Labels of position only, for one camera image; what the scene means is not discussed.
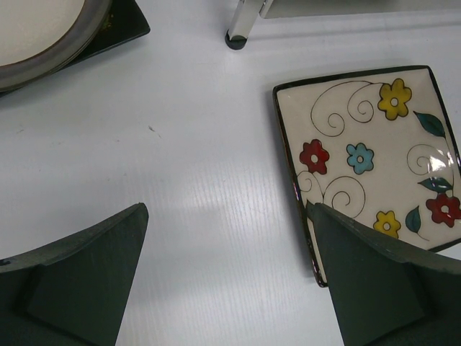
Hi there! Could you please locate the black square plate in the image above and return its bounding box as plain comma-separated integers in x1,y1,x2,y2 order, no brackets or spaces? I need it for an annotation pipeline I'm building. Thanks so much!
0,0,151,98

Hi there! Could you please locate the colourful flower plate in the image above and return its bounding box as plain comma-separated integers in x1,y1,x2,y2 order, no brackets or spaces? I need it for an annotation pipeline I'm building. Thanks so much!
272,65,460,286

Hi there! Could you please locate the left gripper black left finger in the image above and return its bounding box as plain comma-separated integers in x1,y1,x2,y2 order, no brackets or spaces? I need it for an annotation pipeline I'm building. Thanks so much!
1,203,148,345

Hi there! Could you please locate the round silver-rimmed plate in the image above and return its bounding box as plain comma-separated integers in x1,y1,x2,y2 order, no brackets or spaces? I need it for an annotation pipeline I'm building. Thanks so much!
1,1,112,92

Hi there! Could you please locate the stainless steel dish rack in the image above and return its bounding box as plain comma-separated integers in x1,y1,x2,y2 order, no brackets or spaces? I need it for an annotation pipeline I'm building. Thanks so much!
225,0,460,50

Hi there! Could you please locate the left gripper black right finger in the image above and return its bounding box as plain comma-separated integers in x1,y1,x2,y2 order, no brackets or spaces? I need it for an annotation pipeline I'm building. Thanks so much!
309,203,460,345

